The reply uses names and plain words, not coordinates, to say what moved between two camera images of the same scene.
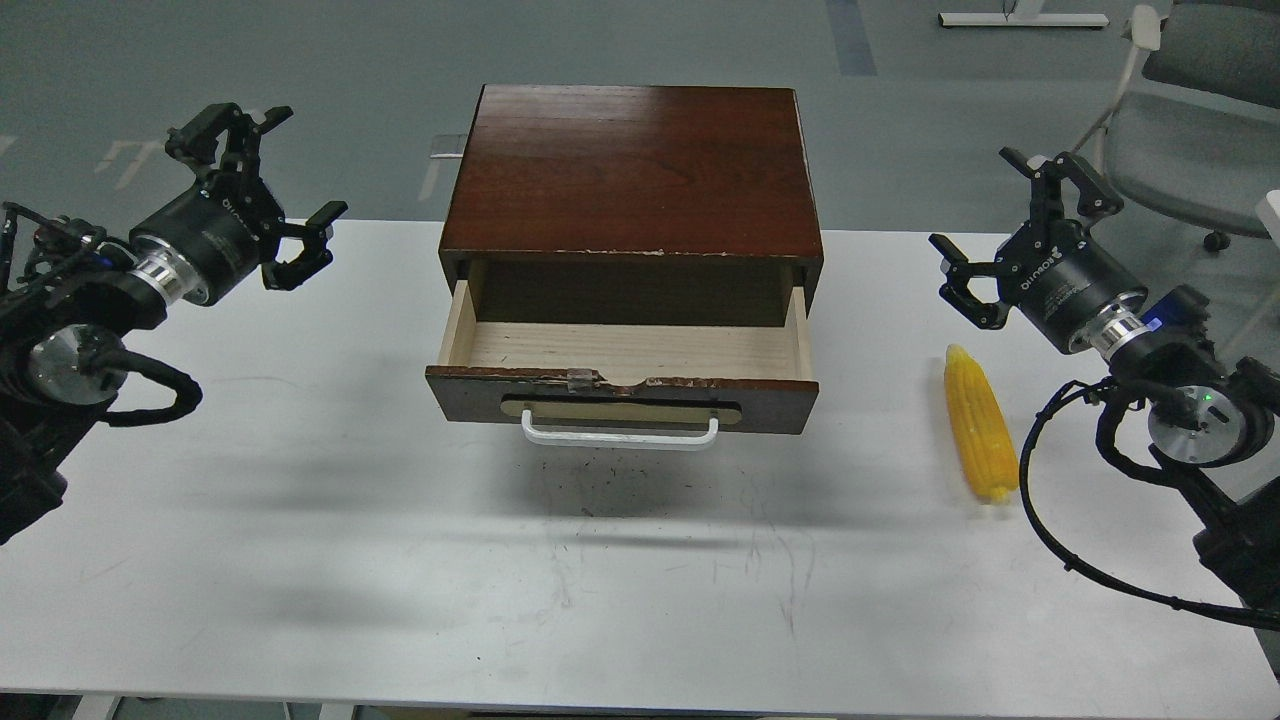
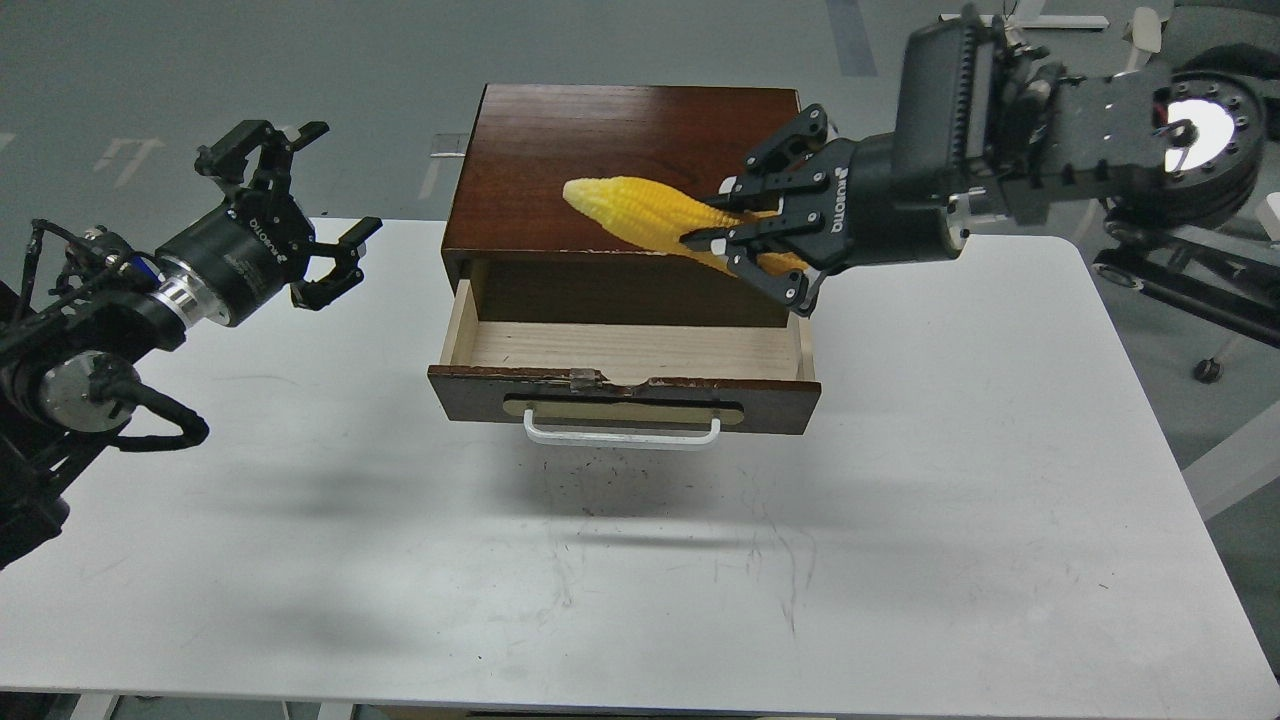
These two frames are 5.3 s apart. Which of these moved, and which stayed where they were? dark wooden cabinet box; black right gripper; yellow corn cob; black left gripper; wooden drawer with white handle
Moved: black left gripper; yellow corn cob; black right gripper
Stayed: dark wooden cabinet box; wooden drawer with white handle
